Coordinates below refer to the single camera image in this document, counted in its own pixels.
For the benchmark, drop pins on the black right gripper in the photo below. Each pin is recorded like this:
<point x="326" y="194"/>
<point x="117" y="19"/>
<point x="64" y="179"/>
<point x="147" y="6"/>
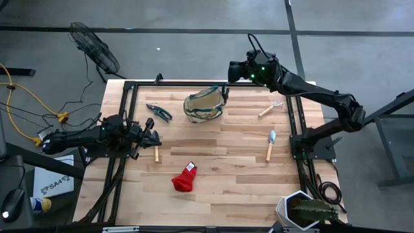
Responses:
<point x="258" y="69"/>

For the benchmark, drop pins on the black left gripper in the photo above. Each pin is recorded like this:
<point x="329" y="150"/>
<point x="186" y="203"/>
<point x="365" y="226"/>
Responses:
<point x="137" y="136"/>

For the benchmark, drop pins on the beige green canvas gardening bag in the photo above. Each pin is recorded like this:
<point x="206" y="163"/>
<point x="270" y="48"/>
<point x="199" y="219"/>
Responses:
<point x="203" y="105"/>

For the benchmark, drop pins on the red gardening glove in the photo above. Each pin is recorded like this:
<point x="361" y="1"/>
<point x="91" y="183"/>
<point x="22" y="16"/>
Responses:
<point x="184" y="181"/>

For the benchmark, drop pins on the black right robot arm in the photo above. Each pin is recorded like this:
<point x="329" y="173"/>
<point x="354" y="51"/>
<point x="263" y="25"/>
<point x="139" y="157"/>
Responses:
<point x="323" y="94"/>

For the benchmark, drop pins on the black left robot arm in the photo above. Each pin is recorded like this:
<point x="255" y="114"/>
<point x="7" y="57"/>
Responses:
<point x="74" y="139"/>

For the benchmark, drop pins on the black floor fan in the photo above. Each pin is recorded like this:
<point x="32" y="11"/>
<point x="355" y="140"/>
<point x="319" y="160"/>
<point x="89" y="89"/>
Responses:
<point x="97" y="51"/>

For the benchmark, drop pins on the black diagonal floor beam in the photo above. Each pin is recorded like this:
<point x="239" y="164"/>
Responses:
<point x="48" y="161"/>

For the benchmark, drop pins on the white tagged power plug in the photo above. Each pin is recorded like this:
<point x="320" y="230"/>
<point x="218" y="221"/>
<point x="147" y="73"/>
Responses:
<point x="43" y="136"/>

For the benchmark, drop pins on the white printed cardboard box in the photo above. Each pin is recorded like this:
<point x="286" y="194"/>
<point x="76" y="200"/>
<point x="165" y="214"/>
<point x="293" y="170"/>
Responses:
<point x="48" y="178"/>

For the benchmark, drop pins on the blue yellow small item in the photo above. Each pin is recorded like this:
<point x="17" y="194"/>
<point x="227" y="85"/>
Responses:
<point x="43" y="204"/>

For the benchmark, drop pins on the white faceted planter pot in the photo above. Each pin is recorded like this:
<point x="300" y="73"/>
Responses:
<point x="283" y="210"/>

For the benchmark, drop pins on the black side desk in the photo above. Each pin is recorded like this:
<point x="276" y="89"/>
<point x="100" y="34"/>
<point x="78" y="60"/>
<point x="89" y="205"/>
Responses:
<point x="19" y="174"/>

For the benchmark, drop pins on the green cactus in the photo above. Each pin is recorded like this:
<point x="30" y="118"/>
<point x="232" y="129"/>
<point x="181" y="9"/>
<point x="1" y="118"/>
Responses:
<point x="313" y="210"/>

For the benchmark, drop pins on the black floor bar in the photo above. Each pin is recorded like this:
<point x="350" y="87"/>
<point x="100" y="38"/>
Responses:
<point x="19" y="72"/>

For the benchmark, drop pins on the black computer mouse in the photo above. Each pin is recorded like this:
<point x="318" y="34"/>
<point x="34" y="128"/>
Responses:
<point x="13" y="204"/>

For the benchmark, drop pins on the black metal side stand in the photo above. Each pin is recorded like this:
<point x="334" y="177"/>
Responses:
<point x="393" y="155"/>

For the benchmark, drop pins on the black metal table frame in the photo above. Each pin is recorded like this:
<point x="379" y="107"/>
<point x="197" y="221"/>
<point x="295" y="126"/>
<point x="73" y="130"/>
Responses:
<point x="174" y="84"/>

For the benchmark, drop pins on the silver metal bracket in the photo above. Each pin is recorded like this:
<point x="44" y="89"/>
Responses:
<point x="119" y="229"/>

